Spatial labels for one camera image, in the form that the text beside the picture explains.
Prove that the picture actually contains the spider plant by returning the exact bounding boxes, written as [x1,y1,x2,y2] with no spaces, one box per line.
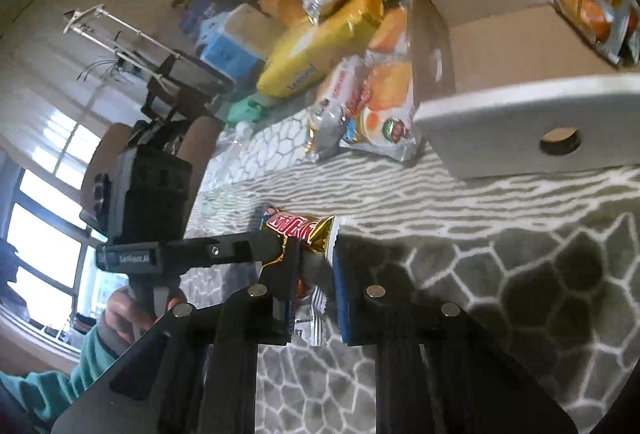
[76,31,134,84]

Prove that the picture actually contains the white cardboard box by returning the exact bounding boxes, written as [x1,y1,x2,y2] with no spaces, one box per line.
[406,0,640,181]

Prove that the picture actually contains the person's left hand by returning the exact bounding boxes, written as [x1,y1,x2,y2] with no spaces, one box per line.
[101,287,189,346]

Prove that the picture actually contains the window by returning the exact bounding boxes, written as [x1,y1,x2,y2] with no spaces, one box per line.
[0,165,132,346]

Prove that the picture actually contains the large yellow bag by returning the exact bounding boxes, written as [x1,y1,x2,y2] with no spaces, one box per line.
[255,0,392,98]

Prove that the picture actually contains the blue white tissue pack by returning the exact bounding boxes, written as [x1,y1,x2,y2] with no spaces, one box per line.
[196,3,287,76]

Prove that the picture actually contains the dark wooden chair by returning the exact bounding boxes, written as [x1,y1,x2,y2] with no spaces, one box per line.
[139,53,237,121]

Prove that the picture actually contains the tan upholstered chair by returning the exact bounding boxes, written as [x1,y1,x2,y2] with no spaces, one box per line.
[79,115,227,236]

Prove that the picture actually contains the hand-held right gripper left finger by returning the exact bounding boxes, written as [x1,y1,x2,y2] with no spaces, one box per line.
[50,244,304,434]

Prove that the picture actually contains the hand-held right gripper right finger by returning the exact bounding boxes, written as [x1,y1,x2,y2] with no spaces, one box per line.
[332,234,582,434]

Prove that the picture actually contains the clear plastic bottle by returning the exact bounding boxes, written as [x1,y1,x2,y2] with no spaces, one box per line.
[231,121,259,148]

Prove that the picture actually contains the orange snack canister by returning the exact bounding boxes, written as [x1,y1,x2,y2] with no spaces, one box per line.
[259,0,312,26]

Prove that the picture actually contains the white metal rack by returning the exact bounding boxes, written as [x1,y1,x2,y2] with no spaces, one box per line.
[63,3,187,81]

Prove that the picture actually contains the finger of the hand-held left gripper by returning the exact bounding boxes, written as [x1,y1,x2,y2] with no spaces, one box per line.
[180,229,287,267]

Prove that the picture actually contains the green plastic bag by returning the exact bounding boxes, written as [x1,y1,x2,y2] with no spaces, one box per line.
[226,96,267,126]

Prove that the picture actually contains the pile of bread snack packets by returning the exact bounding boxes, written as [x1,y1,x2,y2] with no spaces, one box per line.
[301,0,422,163]

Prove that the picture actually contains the person's left forearm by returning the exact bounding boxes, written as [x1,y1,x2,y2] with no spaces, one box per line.
[0,318,132,431]

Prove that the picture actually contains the white sheer curtain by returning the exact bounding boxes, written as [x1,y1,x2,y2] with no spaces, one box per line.
[0,28,152,176]

